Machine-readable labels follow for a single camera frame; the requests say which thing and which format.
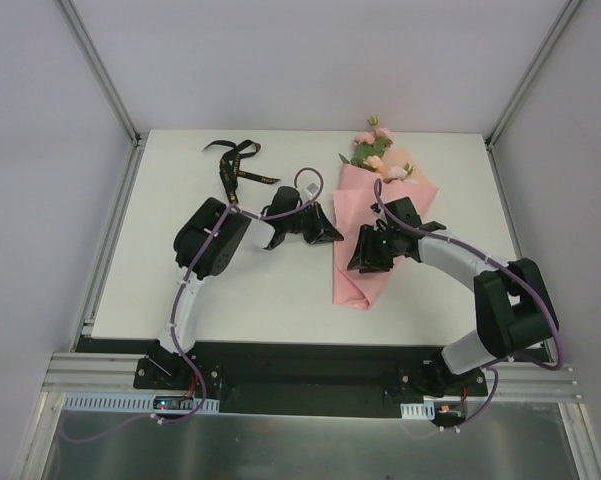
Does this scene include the pink wrapping paper sheet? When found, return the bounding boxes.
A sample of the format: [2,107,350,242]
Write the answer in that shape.
[332,147,438,310]

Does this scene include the pale pink fake flower stem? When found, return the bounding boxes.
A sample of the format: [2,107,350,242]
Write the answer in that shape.
[382,163,419,184]

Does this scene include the peach fake flower stem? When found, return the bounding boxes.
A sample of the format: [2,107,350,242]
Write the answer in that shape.
[363,155,385,176]

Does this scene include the black ribbon gold lettering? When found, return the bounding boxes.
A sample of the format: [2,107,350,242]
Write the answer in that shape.
[203,139,280,204]

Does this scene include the pink fake flower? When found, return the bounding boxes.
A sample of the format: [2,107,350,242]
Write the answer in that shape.
[338,115,393,171]

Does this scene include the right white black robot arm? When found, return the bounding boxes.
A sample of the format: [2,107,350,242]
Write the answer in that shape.
[347,197,559,397]

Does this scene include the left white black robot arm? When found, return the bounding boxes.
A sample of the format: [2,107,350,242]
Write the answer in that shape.
[145,184,344,389]

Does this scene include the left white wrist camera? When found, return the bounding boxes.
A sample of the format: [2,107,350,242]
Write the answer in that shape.
[305,183,319,197]

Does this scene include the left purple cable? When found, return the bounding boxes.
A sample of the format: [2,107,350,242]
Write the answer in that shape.
[152,167,326,426]

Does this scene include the right white cable duct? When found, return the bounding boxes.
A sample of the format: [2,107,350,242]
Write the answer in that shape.
[400,401,435,421]

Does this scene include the white cable duct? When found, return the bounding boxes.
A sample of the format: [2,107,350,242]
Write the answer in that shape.
[64,393,220,415]
[400,401,435,421]

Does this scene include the left aluminium frame post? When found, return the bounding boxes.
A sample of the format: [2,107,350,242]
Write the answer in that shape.
[59,0,142,143]

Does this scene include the aluminium frame post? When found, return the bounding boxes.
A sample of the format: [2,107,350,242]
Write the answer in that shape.
[59,0,142,143]
[484,0,584,149]

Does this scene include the left white cable duct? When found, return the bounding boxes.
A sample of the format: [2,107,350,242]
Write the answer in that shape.
[64,393,220,415]

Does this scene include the front aluminium rail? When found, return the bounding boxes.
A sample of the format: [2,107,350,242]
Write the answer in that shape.
[42,352,585,404]

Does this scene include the right aluminium frame post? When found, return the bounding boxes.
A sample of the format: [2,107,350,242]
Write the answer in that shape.
[484,0,584,149]

